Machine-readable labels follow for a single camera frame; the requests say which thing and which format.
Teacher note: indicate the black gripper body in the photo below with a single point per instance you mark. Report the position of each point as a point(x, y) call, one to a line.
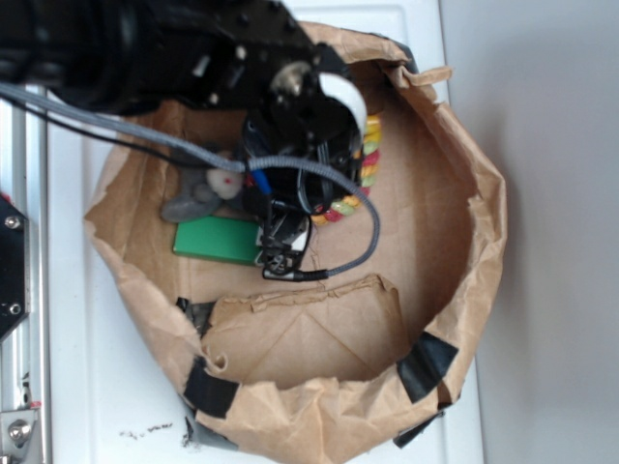
point(305, 107)

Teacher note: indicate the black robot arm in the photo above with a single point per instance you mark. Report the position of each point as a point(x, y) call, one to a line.
point(100, 62)

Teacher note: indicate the grey plush mouse toy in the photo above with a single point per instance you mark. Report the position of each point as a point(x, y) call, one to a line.
point(202, 191)

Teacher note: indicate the green rectangular block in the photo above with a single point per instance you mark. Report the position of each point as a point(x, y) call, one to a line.
point(220, 239)

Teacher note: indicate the brown paper bag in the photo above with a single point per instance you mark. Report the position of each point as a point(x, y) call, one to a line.
point(321, 372)

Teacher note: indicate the multicolored twisted rope toy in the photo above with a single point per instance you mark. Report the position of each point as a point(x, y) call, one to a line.
point(369, 155)

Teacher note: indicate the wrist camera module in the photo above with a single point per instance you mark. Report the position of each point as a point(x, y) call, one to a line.
point(283, 237)

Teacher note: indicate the aluminium frame rail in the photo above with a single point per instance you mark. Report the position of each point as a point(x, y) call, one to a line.
point(25, 365)

